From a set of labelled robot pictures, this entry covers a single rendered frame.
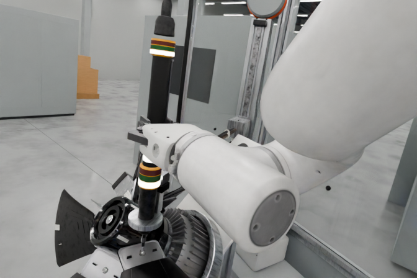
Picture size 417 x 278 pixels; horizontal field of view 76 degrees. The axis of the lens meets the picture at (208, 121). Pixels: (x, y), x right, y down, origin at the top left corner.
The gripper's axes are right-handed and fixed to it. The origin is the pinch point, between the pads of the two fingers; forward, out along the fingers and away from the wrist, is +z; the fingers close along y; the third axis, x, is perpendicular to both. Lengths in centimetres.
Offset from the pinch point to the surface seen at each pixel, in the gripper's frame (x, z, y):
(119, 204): -22.9, 11.0, -2.5
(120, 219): -23.9, 6.3, -3.5
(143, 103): -56, 289, 100
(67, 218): -38, 32, -11
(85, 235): -38.5, 22.8, -7.8
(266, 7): 36, 39, 57
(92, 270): -36.2, 7.0, -8.5
